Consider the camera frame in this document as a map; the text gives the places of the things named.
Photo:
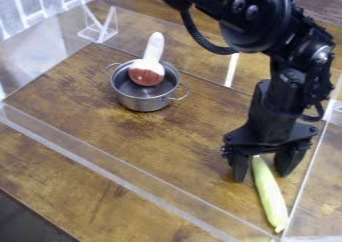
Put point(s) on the clear acrylic triangle bracket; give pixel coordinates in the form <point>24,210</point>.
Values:
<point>98,32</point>

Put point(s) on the green handled metal spoon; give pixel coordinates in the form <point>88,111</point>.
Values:
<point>271,198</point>

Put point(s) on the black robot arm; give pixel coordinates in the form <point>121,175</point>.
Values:
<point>285,105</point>

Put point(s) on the clear acrylic enclosure wall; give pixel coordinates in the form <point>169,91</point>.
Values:
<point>120,176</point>

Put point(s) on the small steel pot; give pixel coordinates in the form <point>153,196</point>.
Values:
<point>140,98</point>

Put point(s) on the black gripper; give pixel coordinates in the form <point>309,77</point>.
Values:
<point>271,131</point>

